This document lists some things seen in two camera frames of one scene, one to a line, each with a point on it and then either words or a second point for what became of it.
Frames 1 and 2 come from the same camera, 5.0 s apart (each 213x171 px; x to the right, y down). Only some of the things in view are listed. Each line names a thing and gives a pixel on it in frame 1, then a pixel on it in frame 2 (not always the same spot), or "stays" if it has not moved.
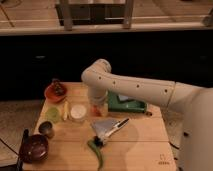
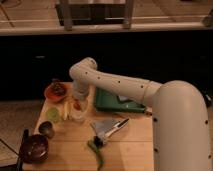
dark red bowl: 36,150 stays
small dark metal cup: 46,128 stays
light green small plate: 52,115 stays
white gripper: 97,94 → 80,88
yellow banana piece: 65,110 stays
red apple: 96,111 → 76,106
